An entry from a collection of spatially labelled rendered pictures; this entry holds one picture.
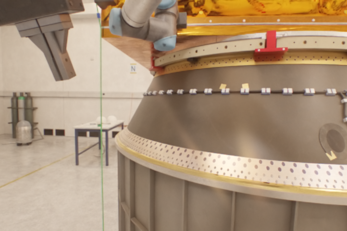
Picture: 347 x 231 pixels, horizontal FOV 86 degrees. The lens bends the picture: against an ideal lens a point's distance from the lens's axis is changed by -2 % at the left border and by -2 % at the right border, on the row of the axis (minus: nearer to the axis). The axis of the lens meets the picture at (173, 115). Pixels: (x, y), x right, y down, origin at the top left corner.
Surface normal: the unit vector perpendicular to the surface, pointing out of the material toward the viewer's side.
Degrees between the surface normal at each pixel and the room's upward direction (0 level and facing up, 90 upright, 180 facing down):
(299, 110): 62
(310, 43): 90
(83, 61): 90
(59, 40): 114
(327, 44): 90
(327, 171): 43
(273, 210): 90
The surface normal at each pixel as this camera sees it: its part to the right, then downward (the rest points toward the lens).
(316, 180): -0.12, -0.68
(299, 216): -0.23, 0.07
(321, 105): -0.11, -0.40
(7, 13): -0.07, 0.47
